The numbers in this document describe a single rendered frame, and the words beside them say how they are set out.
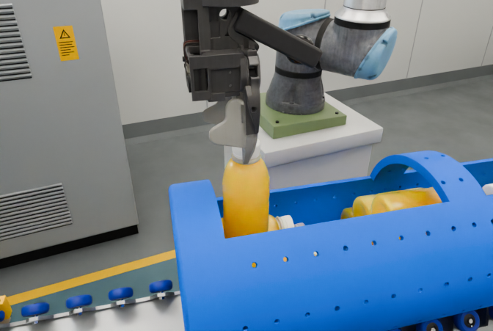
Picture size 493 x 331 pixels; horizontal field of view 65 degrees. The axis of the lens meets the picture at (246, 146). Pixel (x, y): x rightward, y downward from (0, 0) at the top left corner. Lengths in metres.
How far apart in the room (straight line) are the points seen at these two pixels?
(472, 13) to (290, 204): 4.49
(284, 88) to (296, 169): 0.19
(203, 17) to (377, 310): 0.45
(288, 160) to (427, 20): 3.88
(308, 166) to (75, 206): 1.54
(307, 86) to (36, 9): 1.26
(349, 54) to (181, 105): 2.70
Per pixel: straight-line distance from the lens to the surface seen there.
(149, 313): 0.83
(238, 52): 0.45
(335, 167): 0.98
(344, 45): 0.86
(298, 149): 0.88
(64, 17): 1.87
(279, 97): 0.95
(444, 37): 4.91
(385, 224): 0.59
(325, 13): 0.92
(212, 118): 0.53
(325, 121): 0.95
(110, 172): 2.14
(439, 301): 0.68
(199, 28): 0.45
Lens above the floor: 1.57
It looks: 29 degrees down
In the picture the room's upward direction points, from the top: straight up
